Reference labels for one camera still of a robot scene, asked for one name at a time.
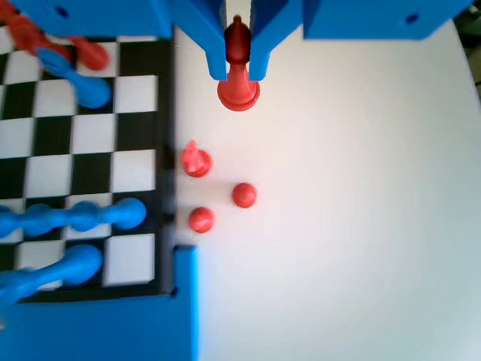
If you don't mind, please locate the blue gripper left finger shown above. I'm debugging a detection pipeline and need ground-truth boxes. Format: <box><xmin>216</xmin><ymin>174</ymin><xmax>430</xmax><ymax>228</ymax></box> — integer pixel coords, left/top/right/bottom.
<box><xmin>171</xmin><ymin>0</ymin><xmax>228</xmax><ymax>82</ymax></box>

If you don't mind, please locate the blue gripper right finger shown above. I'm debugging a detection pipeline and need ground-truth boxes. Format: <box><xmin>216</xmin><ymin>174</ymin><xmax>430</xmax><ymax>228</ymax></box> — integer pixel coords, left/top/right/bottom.
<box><xmin>248</xmin><ymin>0</ymin><xmax>304</xmax><ymax>82</ymax></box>

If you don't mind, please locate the red bishop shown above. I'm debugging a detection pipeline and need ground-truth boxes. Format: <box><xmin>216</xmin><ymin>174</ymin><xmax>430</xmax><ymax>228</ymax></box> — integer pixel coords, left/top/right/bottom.
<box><xmin>216</xmin><ymin>14</ymin><xmax>261</xmax><ymax>113</ymax></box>

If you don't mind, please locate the row of blue chess pieces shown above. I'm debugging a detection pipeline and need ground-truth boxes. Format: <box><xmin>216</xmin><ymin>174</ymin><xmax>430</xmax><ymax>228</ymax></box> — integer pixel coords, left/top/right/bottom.
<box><xmin>0</xmin><ymin>244</ymin><xmax>104</xmax><ymax>309</ymax></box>

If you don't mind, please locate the black white chessboard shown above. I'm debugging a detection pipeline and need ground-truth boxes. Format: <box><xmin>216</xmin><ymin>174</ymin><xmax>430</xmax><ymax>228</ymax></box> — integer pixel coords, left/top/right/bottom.
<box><xmin>0</xmin><ymin>26</ymin><xmax>177</xmax><ymax>304</ymax></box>

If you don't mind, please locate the red pawn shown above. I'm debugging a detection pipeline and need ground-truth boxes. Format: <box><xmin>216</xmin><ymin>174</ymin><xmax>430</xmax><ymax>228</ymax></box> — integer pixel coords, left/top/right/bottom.
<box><xmin>231</xmin><ymin>182</ymin><xmax>259</xmax><ymax>208</ymax></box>
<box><xmin>187</xmin><ymin>206</ymin><xmax>215</xmax><ymax>234</ymax></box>
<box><xmin>69</xmin><ymin>35</ymin><xmax>110</xmax><ymax>73</ymax></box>

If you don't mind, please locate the blue bishop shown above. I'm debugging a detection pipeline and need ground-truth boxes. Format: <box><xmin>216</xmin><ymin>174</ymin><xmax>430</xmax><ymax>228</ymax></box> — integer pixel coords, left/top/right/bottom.
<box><xmin>37</xmin><ymin>47</ymin><xmax>113</xmax><ymax>110</ymax></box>

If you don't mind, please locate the blue pawn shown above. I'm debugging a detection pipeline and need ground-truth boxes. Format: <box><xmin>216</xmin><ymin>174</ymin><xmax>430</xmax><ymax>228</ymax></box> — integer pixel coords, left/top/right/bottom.
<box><xmin>80</xmin><ymin>198</ymin><xmax>148</xmax><ymax>233</ymax></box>
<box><xmin>33</xmin><ymin>205</ymin><xmax>98</xmax><ymax>236</ymax></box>
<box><xmin>0</xmin><ymin>205</ymin><xmax>50</xmax><ymax>240</ymax></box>

